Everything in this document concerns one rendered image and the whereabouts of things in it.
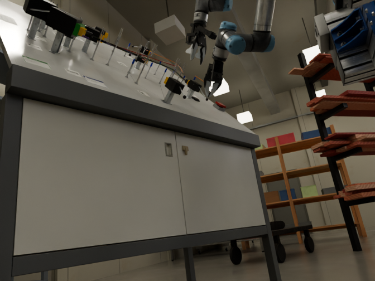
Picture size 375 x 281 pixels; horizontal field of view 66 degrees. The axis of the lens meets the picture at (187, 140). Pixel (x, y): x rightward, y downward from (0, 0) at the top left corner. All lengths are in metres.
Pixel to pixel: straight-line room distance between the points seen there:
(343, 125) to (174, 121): 10.23
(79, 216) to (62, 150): 0.19
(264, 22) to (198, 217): 0.84
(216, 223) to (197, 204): 0.12
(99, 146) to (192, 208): 0.42
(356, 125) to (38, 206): 10.79
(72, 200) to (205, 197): 0.54
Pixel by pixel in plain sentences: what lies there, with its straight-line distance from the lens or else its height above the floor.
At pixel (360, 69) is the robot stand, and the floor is 0.85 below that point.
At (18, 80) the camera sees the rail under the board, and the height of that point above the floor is 0.82.
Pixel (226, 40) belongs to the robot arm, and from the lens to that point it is 1.29.
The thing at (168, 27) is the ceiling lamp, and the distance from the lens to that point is 5.51.
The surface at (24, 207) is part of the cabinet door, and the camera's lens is 0.80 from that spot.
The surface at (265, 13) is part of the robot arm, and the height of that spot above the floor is 1.22.
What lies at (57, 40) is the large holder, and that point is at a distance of 1.16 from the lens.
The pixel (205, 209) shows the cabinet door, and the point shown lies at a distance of 1.17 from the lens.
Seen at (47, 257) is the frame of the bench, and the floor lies 0.39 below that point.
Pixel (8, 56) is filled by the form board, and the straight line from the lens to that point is 0.94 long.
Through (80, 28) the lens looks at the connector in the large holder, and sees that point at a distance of 1.12.
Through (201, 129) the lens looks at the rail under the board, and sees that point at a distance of 1.21.
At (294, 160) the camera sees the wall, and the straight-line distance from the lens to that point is 10.94.
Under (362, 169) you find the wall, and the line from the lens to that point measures 10.88.
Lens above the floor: 0.40
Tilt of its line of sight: 18 degrees up
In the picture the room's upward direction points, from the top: 7 degrees counter-clockwise
